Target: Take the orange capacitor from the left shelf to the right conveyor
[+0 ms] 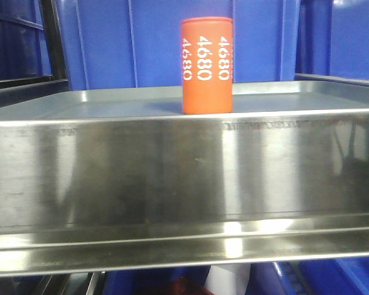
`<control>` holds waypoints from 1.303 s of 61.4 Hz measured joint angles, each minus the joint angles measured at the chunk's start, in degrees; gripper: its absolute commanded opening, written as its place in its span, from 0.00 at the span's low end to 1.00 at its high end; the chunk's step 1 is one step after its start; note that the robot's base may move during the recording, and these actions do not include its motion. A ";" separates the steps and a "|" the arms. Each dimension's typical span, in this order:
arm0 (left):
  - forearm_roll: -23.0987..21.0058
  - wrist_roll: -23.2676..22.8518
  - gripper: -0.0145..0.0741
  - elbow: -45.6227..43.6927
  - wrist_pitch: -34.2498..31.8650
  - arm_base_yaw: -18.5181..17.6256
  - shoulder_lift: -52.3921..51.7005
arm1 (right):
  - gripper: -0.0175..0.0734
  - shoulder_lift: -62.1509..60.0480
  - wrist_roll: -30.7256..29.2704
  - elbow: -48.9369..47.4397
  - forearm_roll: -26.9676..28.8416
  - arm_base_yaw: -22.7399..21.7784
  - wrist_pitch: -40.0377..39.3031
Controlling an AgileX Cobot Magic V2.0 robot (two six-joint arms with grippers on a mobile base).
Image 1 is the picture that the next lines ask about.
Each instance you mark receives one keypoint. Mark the blue crate at left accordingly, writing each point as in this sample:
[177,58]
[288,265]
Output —
[23,47]

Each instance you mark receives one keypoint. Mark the stainless steel shelf tray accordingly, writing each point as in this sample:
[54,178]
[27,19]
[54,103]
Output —
[115,179]

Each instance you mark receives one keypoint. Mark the orange capacitor with white digits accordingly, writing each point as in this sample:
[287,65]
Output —
[207,64]

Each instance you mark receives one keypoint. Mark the blue crate behind tray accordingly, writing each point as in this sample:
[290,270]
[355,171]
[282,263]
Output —
[116,44]

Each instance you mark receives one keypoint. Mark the blue crate at right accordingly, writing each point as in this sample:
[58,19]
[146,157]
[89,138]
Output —
[333,39]

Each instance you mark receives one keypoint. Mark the blue bin below shelf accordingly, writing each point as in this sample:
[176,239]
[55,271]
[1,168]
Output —
[329,276]

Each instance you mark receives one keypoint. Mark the black shelf upright post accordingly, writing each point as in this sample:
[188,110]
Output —
[52,32]

